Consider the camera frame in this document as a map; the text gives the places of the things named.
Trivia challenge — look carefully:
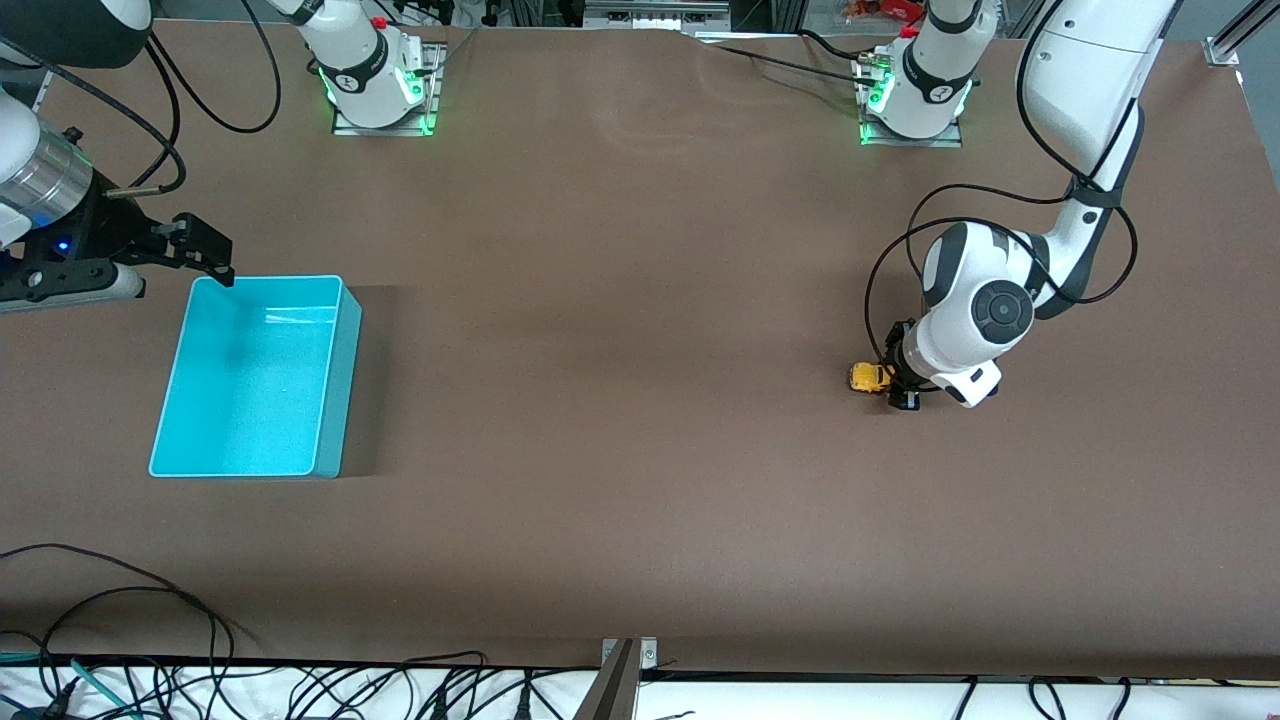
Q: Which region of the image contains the turquoise plastic bin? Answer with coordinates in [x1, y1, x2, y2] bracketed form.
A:
[148, 274, 364, 480]

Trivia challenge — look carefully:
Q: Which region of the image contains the brown table cover mat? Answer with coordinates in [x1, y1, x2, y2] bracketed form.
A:
[0, 18, 1280, 683]

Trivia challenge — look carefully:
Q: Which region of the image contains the white lower shelf surface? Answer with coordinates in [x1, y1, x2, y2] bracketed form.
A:
[0, 662, 1280, 720]

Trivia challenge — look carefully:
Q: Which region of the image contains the red orange package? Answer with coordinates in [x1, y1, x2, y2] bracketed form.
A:
[843, 0, 926, 23]

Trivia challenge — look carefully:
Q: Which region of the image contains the silver metal box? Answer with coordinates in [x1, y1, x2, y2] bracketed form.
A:
[583, 0, 738, 41]

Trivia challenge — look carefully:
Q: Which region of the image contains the grey metal bar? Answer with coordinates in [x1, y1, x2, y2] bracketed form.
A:
[572, 640, 641, 720]

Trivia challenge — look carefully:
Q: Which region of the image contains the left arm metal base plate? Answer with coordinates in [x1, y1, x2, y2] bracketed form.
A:
[858, 55, 964, 149]

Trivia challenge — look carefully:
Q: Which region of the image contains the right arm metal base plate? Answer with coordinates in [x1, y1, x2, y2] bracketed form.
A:
[332, 42, 443, 138]

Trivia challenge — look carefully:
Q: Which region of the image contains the black cable to arm base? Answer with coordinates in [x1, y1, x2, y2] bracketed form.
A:
[712, 40, 873, 89]
[795, 27, 881, 63]

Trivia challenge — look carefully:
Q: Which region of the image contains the long black looped cable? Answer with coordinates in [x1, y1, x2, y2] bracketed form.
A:
[0, 543, 237, 691]
[40, 586, 219, 701]

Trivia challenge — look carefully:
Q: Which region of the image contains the silver bracket plate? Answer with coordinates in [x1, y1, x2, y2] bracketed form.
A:
[600, 637, 659, 669]

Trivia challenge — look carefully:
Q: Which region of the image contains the teal cable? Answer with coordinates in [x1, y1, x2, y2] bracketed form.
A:
[0, 650, 131, 719]

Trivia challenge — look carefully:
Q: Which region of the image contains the aluminium frame profile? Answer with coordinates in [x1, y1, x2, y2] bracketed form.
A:
[1203, 0, 1269, 69]

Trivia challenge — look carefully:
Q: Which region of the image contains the black cable with plug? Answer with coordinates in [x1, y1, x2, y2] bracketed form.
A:
[440, 655, 601, 720]

